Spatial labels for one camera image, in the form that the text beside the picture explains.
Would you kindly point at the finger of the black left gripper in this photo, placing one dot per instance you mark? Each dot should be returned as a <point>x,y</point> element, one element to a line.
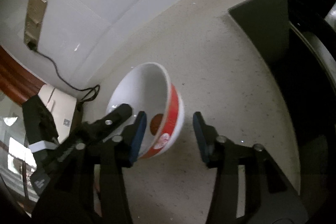
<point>102,128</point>

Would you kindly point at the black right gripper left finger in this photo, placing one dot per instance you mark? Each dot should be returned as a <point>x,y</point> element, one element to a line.
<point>122,152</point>

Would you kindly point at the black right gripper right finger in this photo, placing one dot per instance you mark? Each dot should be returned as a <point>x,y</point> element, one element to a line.
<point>217,151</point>

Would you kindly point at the red and white bowl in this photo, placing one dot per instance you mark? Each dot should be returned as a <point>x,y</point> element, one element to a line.
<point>148,88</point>

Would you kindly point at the white floral plate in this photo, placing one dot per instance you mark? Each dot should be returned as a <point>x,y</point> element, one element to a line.
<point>123,125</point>

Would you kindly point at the white rice cooker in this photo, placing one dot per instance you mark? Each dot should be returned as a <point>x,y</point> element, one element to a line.
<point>61,106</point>

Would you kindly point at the wooden framed glass door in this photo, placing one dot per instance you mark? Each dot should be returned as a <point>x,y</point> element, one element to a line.
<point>17,162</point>

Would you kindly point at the dark sink basin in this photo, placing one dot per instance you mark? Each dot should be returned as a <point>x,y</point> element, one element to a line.
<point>298,46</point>

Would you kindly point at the beige wall socket strip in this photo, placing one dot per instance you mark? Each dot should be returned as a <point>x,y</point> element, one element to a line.
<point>33,22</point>

